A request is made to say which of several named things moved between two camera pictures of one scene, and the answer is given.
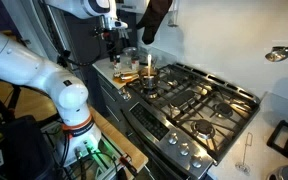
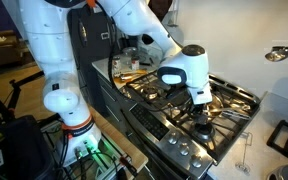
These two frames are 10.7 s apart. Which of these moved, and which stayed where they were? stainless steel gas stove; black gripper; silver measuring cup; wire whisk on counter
Moved: black gripper
Stayed: silver measuring cup; stainless steel gas stove; wire whisk on counter
